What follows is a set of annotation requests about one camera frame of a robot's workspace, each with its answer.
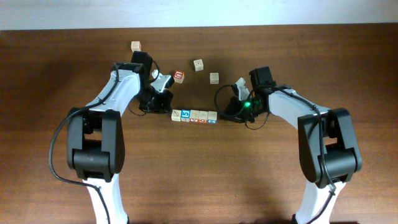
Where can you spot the plain wooden block far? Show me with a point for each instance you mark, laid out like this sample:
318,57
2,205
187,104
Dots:
136,46

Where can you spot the plain wooden block row end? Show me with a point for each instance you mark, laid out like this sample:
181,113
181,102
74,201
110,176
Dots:
176,115

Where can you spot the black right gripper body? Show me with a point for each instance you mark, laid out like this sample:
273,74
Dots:
243,109

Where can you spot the ice cream wooden block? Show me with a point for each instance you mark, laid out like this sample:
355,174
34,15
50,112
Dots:
194,116

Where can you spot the green R wooden block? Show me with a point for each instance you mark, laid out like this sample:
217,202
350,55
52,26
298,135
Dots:
198,65

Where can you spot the blue K wooden block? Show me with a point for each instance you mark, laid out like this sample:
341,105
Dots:
212,117

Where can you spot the red I wooden block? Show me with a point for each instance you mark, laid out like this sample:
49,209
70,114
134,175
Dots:
203,117

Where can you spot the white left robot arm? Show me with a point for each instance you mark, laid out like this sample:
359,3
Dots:
95,139

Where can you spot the green N wooden block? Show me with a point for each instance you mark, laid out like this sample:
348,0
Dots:
214,78

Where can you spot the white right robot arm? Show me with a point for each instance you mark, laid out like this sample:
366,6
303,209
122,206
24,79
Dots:
329,154

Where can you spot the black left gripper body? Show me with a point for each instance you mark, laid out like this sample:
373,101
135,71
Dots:
153,101

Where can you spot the red U wooden block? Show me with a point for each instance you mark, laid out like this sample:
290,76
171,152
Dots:
179,77

